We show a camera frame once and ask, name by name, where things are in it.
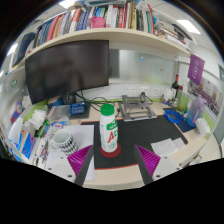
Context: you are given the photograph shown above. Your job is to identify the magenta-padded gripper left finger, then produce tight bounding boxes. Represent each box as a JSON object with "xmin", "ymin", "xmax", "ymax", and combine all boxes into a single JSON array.
[{"xmin": 44, "ymin": 144, "xmax": 95, "ymax": 187}]

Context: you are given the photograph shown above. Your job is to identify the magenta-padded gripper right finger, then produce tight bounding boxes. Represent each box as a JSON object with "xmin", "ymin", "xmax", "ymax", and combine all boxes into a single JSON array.
[{"xmin": 134, "ymin": 144, "xmax": 183, "ymax": 186}]

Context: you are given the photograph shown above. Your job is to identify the white green-capped drink bottle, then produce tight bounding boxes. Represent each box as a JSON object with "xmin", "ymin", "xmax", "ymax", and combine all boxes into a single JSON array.
[{"xmin": 99, "ymin": 103, "xmax": 119, "ymax": 154}]

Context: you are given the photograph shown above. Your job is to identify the translucent purple water jug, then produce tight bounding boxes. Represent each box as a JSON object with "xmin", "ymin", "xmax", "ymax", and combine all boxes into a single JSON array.
[{"xmin": 185, "ymin": 95, "xmax": 205, "ymax": 128}]

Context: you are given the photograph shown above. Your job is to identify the folded white paper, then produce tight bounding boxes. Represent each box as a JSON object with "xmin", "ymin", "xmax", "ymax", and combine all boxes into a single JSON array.
[{"xmin": 150, "ymin": 137, "xmax": 186, "ymax": 158}]

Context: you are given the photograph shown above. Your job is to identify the black-white checkered mug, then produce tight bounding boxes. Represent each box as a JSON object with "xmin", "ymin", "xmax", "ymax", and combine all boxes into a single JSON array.
[{"xmin": 49, "ymin": 128, "xmax": 79, "ymax": 158}]

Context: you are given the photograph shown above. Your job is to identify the large handwritten white paper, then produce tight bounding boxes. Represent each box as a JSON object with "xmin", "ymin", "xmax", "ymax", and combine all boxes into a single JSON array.
[{"xmin": 44, "ymin": 124, "xmax": 96, "ymax": 183}]

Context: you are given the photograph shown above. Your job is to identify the black red-edged desk mat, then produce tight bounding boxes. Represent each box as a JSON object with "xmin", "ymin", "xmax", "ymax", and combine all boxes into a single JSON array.
[{"xmin": 80, "ymin": 114, "xmax": 189, "ymax": 171}]

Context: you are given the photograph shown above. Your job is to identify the flat round red coaster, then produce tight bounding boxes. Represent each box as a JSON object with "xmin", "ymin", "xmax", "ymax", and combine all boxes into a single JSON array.
[{"xmin": 99, "ymin": 143, "xmax": 122, "ymax": 159}]

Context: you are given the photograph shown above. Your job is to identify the clear plastic container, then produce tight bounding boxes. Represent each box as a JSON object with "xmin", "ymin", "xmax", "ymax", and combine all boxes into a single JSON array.
[{"xmin": 47, "ymin": 104, "xmax": 72, "ymax": 123}]

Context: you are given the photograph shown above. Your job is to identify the small blue box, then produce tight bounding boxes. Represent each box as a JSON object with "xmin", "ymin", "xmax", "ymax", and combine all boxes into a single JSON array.
[{"xmin": 69, "ymin": 101, "xmax": 88, "ymax": 117}]

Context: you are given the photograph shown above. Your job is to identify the grey metal laptop stand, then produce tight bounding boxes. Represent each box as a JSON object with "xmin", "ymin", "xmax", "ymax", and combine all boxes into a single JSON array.
[{"xmin": 118, "ymin": 94, "xmax": 158, "ymax": 122}]

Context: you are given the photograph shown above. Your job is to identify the blue plastic packet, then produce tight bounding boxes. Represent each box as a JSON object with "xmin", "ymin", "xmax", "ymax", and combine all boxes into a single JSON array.
[{"xmin": 21, "ymin": 132, "xmax": 37, "ymax": 160}]

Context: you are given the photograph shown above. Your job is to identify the stack of white napkins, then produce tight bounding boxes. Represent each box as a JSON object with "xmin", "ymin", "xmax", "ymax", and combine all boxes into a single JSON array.
[{"xmin": 28, "ymin": 108, "xmax": 48, "ymax": 131}]

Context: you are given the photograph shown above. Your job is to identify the blue round container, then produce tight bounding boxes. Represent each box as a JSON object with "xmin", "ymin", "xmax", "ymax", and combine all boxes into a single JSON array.
[{"xmin": 47, "ymin": 96, "xmax": 65, "ymax": 108}]

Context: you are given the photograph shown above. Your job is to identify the white tissue pack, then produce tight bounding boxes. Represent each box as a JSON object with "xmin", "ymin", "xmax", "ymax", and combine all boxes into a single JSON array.
[{"xmin": 194, "ymin": 117, "xmax": 212, "ymax": 137}]

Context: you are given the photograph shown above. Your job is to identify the dark wine bottle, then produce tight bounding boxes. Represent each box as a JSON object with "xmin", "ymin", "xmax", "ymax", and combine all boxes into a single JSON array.
[{"xmin": 171, "ymin": 73, "xmax": 180, "ymax": 98}]

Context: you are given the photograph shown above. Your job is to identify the grey door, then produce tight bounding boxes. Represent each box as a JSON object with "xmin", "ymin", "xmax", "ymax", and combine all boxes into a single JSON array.
[{"xmin": 213, "ymin": 63, "xmax": 224, "ymax": 145}]

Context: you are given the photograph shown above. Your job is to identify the black computer monitor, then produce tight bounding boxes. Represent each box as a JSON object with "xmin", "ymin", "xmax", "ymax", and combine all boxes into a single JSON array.
[{"xmin": 24, "ymin": 39, "xmax": 110, "ymax": 105}]

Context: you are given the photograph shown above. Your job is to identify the purple hanging banner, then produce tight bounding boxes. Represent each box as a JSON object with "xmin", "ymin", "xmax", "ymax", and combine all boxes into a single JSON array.
[{"xmin": 187, "ymin": 53, "xmax": 206, "ymax": 86}]

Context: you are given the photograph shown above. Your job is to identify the shelf unit with books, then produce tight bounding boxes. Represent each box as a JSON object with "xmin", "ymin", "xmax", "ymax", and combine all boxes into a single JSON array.
[{"xmin": 11, "ymin": 0, "xmax": 193, "ymax": 68}]

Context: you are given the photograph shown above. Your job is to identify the coiled blue cable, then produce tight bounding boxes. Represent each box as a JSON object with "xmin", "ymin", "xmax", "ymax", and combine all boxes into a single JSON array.
[{"xmin": 163, "ymin": 109, "xmax": 184, "ymax": 124}]

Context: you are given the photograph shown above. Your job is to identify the black monitor cable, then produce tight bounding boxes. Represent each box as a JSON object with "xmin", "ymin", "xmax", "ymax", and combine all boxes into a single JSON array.
[{"xmin": 75, "ymin": 90, "xmax": 116, "ymax": 113}]

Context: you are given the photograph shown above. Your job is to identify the white wall power outlets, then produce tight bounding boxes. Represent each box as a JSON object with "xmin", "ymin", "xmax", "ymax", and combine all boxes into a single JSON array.
[{"xmin": 124, "ymin": 85, "xmax": 161, "ymax": 98}]

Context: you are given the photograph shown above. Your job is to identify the wall board with photos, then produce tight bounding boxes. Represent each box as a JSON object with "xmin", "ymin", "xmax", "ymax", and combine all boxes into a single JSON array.
[{"xmin": 186, "ymin": 71, "xmax": 218, "ymax": 116}]

